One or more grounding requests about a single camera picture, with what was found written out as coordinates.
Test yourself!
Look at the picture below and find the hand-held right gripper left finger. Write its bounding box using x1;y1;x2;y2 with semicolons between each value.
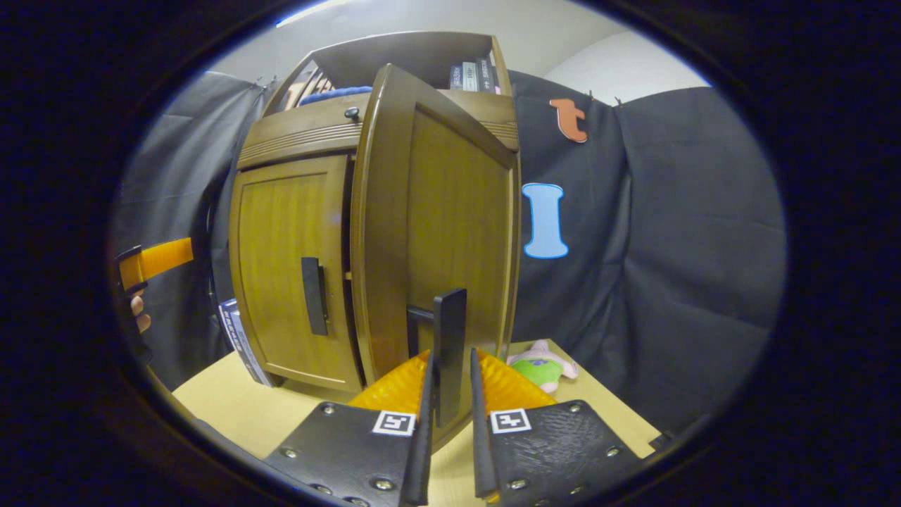
264;350;436;507

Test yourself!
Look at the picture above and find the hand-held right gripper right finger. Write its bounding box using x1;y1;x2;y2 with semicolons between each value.
470;348;645;506

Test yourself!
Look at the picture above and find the black door handle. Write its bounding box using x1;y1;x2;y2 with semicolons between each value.
406;288;467;428
301;257;330;337

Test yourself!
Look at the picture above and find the wooden cabinet door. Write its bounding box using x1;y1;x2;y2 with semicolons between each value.
229;154;363;393
350;63;523;451

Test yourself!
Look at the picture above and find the wooden double-door shoe cabinet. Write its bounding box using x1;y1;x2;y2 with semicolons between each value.
229;31;523;451

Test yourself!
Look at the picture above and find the wooden cabinet drawer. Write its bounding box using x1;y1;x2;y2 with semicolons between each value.
237;90;520;171

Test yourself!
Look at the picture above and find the pink green plush toy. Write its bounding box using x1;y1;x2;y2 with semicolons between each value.
507;339;579;394

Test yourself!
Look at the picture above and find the blue and white book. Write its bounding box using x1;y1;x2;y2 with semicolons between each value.
218;299;275;387

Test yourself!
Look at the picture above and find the blue folded cloth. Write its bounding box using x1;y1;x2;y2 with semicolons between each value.
299;86;372;106

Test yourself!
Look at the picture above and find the black backdrop cloth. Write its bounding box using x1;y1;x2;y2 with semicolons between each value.
113;69;787;434

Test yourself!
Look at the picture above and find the ceiling light panel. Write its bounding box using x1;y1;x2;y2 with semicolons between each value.
275;0;353;29

